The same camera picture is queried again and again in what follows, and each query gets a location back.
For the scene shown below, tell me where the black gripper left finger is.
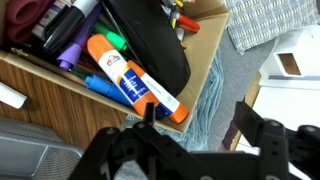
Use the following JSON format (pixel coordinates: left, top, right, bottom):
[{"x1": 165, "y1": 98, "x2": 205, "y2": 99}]
[{"x1": 68, "y1": 102, "x2": 195, "y2": 180}]

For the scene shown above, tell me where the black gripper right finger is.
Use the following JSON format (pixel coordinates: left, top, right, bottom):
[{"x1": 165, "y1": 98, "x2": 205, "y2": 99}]
[{"x1": 234, "y1": 100, "x2": 290, "y2": 180}]

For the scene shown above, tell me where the brown cardboard box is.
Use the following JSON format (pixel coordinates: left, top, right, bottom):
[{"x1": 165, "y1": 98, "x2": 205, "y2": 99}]
[{"x1": 0, "y1": 0, "x2": 231, "y2": 135}]

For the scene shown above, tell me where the blue marker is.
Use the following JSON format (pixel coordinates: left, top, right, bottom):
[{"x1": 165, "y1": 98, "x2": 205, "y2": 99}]
[{"x1": 83, "y1": 73, "x2": 134, "y2": 108}]

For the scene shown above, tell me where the orange capped glue stick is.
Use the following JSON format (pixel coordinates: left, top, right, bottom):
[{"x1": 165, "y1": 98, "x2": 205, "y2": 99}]
[
  {"x1": 86, "y1": 33, "x2": 161, "y2": 118},
  {"x1": 126, "y1": 59, "x2": 190, "y2": 125}
]

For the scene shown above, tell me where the purple marker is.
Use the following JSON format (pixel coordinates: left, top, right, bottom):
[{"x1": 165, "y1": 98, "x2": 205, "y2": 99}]
[{"x1": 56, "y1": 1, "x2": 103, "y2": 71}]

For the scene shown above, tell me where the white nightstand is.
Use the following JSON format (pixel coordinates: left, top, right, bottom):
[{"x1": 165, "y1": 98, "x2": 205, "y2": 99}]
[{"x1": 229, "y1": 24, "x2": 320, "y2": 180}]

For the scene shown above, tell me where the green marker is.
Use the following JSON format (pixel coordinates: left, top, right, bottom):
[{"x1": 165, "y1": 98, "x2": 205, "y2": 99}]
[{"x1": 91, "y1": 21, "x2": 128, "y2": 52}]

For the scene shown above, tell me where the white flat stick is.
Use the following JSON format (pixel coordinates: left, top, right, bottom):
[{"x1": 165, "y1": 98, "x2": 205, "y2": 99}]
[{"x1": 0, "y1": 81, "x2": 28, "y2": 110}]

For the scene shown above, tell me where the black glossy case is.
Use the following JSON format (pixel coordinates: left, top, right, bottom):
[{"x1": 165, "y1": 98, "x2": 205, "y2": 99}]
[{"x1": 101, "y1": 0, "x2": 192, "y2": 98}]

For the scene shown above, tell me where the black marker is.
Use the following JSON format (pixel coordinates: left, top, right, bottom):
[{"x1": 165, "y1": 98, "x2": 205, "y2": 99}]
[{"x1": 42, "y1": 0, "x2": 101, "y2": 53}]

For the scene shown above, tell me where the white labelled marker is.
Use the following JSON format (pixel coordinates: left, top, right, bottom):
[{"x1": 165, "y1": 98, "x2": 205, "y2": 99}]
[{"x1": 31, "y1": 0, "x2": 74, "y2": 39}]

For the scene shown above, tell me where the red marker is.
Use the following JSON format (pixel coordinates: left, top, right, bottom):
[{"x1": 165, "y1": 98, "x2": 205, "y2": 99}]
[{"x1": 173, "y1": 11, "x2": 202, "y2": 34}]

